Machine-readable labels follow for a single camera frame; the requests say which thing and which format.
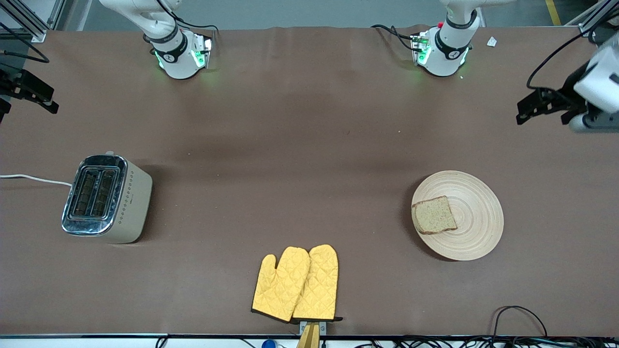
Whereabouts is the cream toaster with chrome top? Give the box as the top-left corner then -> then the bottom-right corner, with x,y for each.
61,154 -> 153,244

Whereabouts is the brown bread slice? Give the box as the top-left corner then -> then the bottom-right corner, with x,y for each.
411,195 -> 458,235

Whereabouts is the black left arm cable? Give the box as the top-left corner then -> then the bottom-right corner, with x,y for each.
526,14 -> 619,90

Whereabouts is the white toaster power cable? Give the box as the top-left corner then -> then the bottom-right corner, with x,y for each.
0,174 -> 73,187

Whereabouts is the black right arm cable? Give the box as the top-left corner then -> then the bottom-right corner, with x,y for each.
0,22 -> 50,64

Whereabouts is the round light wooden plate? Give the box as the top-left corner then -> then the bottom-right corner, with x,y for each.
411,170 -> 504,262

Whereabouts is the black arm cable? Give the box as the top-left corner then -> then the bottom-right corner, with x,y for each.
0,22 -> 50,64
526,14 -> 619,90

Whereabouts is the black base cable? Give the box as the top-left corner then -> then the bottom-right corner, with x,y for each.
371,23 -> 419,53
154,0 -> 221,35

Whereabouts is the black cable bundle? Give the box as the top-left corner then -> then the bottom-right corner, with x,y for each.
324,335 -> 619,348

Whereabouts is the yellow quilted oven mitt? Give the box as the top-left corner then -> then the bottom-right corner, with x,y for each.
251,246 -> 310,323
292,244 -> 343,322

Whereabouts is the aluminium frame rail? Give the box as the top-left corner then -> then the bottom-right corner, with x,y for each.
296,320 -> 327,348

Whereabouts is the black looped cable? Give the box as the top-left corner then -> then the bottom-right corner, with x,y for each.
492,305 -> 548,337

